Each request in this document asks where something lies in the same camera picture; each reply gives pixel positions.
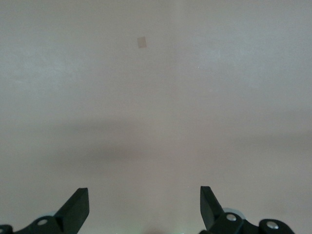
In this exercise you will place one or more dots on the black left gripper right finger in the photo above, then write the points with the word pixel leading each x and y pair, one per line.
pixel 219 224

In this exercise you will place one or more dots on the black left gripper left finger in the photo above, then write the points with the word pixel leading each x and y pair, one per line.
pixel 63 221

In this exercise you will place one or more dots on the square brown tape patch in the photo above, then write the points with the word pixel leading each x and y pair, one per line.
pixel 141 42

